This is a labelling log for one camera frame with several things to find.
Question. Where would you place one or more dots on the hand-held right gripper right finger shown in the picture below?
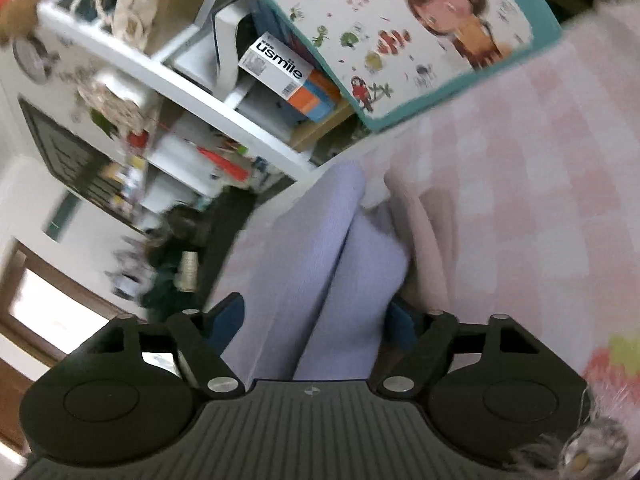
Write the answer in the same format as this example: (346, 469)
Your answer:
(402, 327)

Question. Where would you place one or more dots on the teal children's picture book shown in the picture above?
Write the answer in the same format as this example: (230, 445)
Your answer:
(400, 20)

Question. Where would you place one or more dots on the white narrow carton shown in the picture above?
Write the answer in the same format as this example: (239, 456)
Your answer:
(272, 57)

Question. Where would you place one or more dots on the purple and beige sweater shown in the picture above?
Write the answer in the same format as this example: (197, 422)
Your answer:
(310, 240)

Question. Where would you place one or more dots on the black box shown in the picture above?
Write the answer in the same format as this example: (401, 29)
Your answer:
(225, 230)

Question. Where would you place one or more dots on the white and wooden bookshelf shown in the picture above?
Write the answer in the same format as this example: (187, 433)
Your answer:
(175, 85)

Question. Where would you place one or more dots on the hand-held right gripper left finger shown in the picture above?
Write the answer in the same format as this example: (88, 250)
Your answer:
(229, 322)

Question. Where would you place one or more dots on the black framed board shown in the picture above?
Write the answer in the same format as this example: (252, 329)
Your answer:
(65, 150)

